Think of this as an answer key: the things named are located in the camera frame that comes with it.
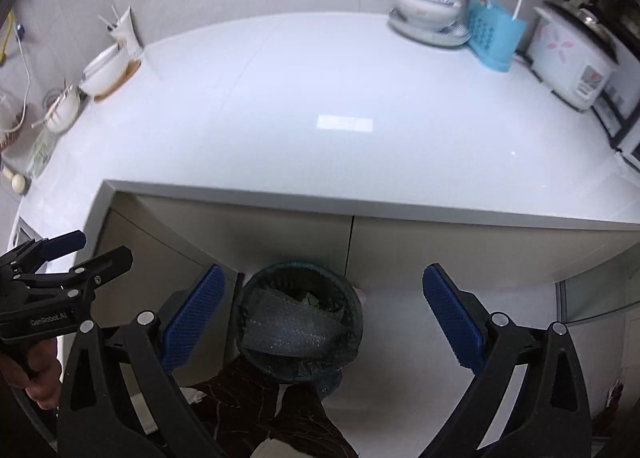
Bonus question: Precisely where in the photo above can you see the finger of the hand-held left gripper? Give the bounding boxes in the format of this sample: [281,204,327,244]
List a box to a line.
[50,245,134,301]
[0,231,87,269]

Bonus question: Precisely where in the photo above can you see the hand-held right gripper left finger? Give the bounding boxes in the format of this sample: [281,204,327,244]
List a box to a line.
[56,264,226,458]

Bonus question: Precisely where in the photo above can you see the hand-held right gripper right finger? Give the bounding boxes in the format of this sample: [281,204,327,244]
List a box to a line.
[421,263,593,458]

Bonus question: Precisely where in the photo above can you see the bubble wrap sheet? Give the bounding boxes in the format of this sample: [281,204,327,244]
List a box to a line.
[240,288,353,357]

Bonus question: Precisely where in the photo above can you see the black mesh trash bin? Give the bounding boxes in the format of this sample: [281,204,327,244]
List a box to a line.
[232,261,364,399]

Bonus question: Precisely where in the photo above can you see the green medicine box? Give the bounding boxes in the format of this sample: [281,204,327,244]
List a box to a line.
[297,290,326,312]

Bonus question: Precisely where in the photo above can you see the person's left hand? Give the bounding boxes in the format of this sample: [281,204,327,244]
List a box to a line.
[20,337,64,410]

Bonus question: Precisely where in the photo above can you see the pale utensil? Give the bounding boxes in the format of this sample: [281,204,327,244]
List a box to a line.
[0,165,27,195]

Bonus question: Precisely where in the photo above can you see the clear glass cup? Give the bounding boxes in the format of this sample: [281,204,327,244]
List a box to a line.
[25,130,61,179]

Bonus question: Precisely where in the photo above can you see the small white bowl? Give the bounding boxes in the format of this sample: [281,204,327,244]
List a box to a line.
[42,85,83,133]

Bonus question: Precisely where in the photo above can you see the wooden chopstick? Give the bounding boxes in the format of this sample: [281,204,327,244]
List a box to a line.
[45,80,71,119]
[31,88,76,129]

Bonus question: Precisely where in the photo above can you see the person's beige pants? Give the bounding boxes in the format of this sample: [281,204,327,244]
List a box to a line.
[252,438,312,458]

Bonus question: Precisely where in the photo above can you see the white bowl dark rim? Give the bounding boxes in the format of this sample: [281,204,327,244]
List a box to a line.
[80,60,132,97]
[82,43,131,84]

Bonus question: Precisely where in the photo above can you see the round wooden coaster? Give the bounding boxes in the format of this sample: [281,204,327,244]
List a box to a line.
[94,58,143,103]

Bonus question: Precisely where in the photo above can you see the white paper cup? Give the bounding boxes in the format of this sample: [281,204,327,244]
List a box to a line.
[107,7,146,62]

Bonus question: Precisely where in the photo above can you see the dark framed box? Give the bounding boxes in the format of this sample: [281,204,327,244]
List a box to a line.
[592,83,640,150]

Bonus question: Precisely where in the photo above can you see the blue utensil holder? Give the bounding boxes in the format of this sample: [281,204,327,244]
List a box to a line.
[466,0,528,74]

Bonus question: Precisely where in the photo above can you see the white plate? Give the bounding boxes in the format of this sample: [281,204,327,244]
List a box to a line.
[388,8,472,49]

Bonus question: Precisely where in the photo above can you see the white rice cooker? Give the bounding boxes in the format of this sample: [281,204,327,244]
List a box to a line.
[525,0,621,111]

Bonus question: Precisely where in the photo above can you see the blue patterned bowl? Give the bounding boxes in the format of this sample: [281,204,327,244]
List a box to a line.
[392,0,463,31]

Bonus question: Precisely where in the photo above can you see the pale cable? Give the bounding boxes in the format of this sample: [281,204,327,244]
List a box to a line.
[10,13,34,132]

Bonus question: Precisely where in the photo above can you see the yellow cable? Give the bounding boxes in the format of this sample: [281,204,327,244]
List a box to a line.
[0,10,14,67]

